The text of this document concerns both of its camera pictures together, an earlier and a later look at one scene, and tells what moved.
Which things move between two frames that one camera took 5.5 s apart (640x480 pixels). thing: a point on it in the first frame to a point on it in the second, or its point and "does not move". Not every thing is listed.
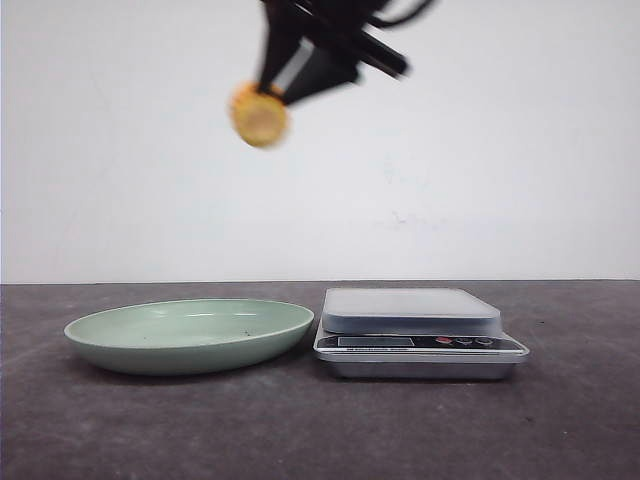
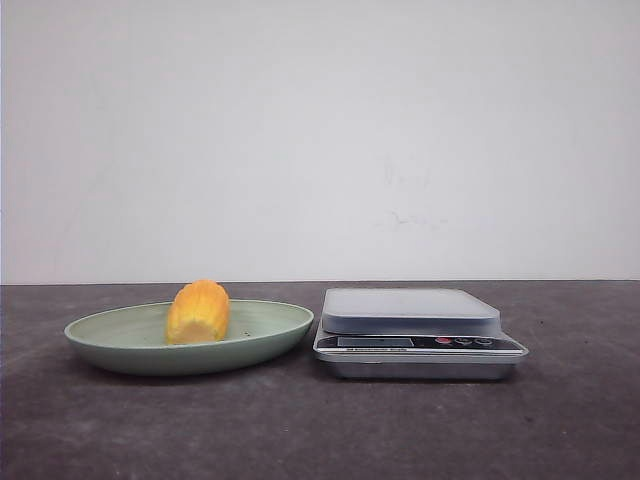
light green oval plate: (189, 337) does not move
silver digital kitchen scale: (413, 333) does not move
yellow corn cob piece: (258, 115) to (198, 313)
